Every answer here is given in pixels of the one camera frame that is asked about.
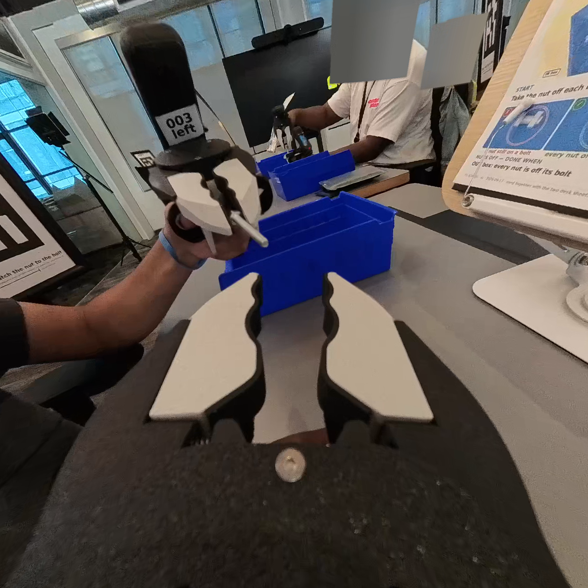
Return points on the tall marker sign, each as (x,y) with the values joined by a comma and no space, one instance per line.
(491,41)

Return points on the person's left forearm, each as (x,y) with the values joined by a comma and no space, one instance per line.
(115,312)

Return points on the small marker sign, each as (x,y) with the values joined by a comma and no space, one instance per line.
(144,160)

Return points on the person's left hand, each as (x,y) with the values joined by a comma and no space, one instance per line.
(225,248)

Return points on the hanging denim jacket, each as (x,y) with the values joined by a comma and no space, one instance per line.
(454,124)

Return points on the black camera bar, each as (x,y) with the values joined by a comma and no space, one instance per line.
(285,34)

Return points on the wooden document stand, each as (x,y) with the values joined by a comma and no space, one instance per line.
(519,294)

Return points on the blue wristband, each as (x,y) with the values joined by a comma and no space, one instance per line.
(172,252)

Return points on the printed instruction sheet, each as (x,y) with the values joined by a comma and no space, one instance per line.
(528,138)

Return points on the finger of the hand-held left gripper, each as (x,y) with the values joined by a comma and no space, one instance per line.
(197,202)
(243,188)

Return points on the steel hex bolt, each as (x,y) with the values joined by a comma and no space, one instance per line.
(250,228)

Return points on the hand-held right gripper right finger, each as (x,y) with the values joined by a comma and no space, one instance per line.
(372,363)

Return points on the grey metal tray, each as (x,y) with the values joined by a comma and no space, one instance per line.
(353,177)

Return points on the large black screen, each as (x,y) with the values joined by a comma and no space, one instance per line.
(266,92)

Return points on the blue plastic bin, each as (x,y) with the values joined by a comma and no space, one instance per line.
(307,174)
(321,248)

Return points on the black framed marker sign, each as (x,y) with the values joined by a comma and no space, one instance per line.
(27,239)

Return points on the black tripod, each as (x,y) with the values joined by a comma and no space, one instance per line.
(92,183)

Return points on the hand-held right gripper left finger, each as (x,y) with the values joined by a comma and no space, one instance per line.
(206,363)

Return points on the grey desk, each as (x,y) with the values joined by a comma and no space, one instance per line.
(482,390)

